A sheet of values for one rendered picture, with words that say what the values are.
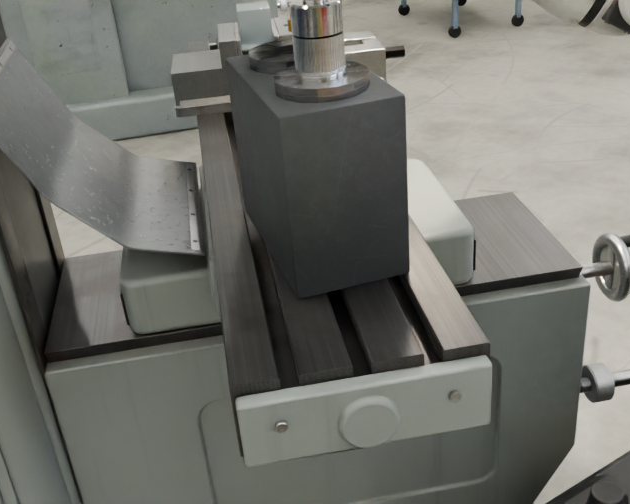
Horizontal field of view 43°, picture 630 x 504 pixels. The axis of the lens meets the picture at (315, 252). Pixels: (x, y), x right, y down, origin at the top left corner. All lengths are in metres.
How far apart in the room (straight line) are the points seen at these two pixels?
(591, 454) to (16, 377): 1.36
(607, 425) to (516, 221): 0.88
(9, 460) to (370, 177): 0.67
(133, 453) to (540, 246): 0.69
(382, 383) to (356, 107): 0.24
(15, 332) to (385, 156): 0.57
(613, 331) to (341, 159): 1.79
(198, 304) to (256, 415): 0.44
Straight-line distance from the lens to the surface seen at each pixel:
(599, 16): 1.08
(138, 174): 1.26
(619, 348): 2.38
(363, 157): 0.74
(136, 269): 1.11
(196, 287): 1.09
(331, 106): 0.72
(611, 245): 1.41
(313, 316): 0.76
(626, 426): 2.13
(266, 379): 0.69
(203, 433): 1.23
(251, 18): 1.32
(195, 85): 1.32
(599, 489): 1.03
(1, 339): 1.09
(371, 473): 1.34
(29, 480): 1.21
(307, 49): 0.74
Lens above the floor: 1.37
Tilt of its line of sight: 29 degrees down
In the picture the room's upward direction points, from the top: 5 degrees counter-clockwise
